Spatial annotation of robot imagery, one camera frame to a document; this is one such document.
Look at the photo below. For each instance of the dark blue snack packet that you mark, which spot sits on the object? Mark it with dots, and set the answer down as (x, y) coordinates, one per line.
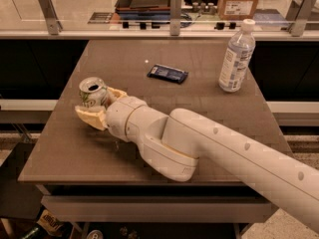
(166, 73)

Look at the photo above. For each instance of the metal glass bracket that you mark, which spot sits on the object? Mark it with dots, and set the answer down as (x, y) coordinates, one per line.
(53, 24)
(303, 15)
(174, 22)

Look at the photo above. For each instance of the white green 7up can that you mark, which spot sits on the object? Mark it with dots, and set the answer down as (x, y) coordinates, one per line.
(93, 92)

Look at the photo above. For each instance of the right metal glass bracket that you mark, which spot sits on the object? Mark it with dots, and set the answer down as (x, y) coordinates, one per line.
(303, 15)

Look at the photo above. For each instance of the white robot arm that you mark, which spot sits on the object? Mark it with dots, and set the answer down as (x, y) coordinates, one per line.
(173, 144)

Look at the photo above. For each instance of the green glass bottle below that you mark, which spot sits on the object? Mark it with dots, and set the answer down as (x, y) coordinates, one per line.
(34, 233)

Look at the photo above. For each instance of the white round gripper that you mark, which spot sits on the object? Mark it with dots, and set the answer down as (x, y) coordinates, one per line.
(117, 117)

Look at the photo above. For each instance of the clear blue plastic bottle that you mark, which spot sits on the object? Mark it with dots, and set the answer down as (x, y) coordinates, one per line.
(237, 57)

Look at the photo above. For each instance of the brown cardboard box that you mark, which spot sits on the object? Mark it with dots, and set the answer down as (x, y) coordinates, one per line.
(236, 9)

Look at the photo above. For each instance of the left metal glass bracket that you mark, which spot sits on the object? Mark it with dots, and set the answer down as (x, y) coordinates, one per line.
(53, 24)

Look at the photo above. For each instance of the middle metal glass bracket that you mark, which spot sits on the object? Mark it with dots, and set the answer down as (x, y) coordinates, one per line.
(174, 22)

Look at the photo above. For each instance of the brown snack bag below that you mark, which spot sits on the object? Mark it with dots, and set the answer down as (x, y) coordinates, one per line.
(50, 224)

